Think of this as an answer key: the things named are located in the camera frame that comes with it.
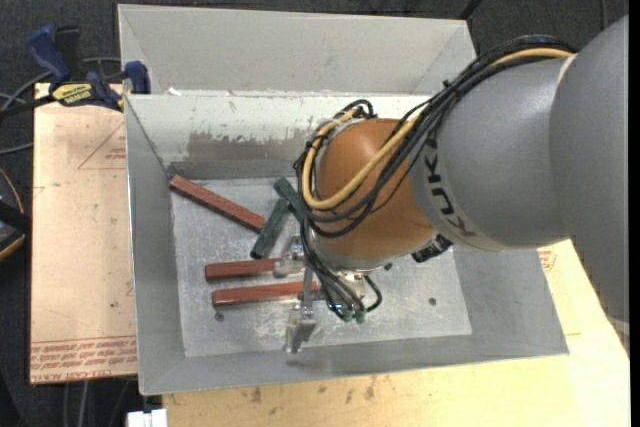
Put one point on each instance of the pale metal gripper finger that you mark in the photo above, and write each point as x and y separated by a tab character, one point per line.
286	266
300	332

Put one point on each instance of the dark green flat block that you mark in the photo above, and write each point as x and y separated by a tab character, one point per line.
270	229
290	195

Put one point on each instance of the red-brown flat block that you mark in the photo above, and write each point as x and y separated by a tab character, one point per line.
240	269
217	203
255	294

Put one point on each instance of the grey metal bin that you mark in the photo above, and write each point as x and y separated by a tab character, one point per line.
240	55

